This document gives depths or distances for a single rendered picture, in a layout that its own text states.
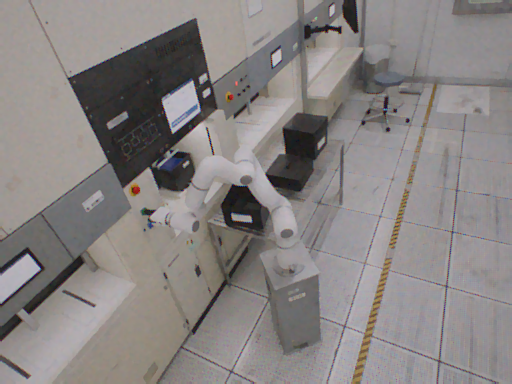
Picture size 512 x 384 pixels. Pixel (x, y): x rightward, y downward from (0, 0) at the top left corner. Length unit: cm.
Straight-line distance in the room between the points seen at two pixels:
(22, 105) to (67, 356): 116
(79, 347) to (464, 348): 228
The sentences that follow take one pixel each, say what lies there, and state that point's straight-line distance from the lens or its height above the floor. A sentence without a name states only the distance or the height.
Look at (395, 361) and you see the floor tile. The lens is 264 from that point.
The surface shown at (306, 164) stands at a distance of 261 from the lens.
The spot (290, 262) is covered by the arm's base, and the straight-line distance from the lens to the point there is 196.
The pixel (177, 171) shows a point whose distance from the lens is 240.
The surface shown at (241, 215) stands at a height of 87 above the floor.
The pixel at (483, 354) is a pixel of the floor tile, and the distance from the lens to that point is 282.
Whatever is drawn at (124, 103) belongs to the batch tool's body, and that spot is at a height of 176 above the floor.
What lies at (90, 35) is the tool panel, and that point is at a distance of 166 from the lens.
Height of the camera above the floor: 235
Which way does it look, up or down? 38 degrees down
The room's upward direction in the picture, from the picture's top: 10 degrees counter-clockwise
